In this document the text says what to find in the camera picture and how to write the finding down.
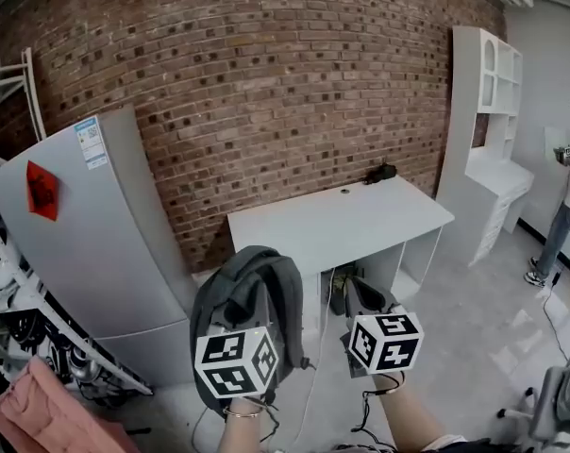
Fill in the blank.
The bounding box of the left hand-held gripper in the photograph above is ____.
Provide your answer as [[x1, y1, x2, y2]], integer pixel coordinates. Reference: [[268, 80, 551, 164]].
[[193, 281, 281, 400]]

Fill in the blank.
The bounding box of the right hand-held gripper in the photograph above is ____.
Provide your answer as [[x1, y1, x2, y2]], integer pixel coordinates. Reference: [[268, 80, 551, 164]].
[[344, 275, 426, 379]]

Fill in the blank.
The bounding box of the grey backpack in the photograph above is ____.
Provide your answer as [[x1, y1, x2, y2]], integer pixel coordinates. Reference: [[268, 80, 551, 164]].
[[189, 245, 308, 420]]

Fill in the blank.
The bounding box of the person's left forearm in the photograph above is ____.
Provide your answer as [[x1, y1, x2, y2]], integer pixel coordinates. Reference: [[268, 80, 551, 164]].
[[217, 393, 280, 453]]

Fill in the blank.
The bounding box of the person's right forearm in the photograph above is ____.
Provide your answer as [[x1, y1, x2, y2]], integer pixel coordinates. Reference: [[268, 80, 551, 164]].
[[371, 370, 466, 453]]

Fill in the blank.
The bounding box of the black wrist band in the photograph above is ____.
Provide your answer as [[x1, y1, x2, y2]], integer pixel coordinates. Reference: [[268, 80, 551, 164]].
[[361, 370, 407, 398]]

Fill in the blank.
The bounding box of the gold bangle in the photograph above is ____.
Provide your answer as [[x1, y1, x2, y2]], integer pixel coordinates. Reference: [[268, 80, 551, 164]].
[[222, 404, 266, 420]]

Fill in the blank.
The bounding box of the white table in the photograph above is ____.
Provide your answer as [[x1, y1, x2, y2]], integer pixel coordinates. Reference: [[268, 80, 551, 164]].
[[226, 174, 457, 344]]

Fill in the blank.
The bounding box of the black object on table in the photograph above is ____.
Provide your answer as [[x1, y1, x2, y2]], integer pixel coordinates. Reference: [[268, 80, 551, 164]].
[[362, 161, 399, 186]]

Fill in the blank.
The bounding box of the silver refrigerator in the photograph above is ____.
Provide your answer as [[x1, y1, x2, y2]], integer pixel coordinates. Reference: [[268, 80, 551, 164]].
[[0, 103, 197, 389]]

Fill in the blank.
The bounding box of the white chair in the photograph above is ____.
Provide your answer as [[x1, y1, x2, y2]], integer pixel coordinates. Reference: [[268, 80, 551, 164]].
[[495, 344, 570, 453]]

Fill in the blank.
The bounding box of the white bookshelf desk unit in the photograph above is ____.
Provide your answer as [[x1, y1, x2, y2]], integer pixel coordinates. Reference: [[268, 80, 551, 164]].
[[434, 25, 536, 269]]

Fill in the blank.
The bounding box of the pink cloth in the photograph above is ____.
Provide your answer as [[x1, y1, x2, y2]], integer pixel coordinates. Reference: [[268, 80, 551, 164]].
[[0, 355, 142, 453]]

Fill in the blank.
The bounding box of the red diamond sticker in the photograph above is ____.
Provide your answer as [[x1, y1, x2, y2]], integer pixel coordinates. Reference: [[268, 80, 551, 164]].
[[25, 159, 60, 223]]

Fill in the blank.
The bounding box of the blue and white label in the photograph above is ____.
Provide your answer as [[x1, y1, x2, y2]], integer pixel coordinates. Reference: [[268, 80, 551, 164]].
[[73, 115, 109, 172]]

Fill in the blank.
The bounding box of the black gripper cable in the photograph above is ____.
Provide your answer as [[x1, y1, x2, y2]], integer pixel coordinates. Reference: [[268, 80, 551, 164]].
[[349, 389, 395, 448]]

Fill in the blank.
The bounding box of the black floor cable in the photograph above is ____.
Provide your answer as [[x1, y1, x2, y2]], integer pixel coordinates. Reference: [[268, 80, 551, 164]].
[[541, 265, 570, 363]]

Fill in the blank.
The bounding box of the white metal frame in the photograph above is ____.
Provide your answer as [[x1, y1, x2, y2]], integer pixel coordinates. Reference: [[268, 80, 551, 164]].
[[0, 46, 48, 142]]

